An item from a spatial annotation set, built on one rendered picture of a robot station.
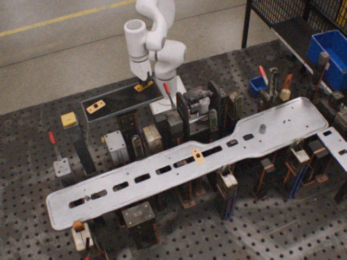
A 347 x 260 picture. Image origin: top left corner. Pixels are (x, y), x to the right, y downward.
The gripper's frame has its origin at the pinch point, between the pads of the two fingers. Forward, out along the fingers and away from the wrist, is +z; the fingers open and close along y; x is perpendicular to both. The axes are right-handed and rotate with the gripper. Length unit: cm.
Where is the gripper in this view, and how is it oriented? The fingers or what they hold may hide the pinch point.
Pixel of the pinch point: (143, 81)
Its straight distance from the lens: 168.4
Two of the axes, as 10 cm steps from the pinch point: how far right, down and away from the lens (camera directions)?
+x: 7.5, -5.5, 3.6
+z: 0.6, 6.0, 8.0
